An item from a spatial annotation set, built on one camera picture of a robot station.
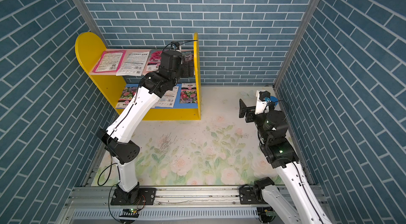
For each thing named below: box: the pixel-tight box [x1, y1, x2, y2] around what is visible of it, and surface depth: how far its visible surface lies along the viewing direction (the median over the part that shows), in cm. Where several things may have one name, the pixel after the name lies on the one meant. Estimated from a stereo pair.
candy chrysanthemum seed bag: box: [115, 86, 138, 109], surface depth 96 cm
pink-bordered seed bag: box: [92, 50, 127, 73], surface depth 77 cm
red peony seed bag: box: [146, 49, 163, 72], surface depth 78 cm
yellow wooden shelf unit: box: [75, 31, 202, 121], surface depth 78 cm
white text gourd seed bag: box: [115, 51, 150, 77], surface depth 75 cm
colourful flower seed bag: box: [179, 82, 198, 104], surface depth 98 cm
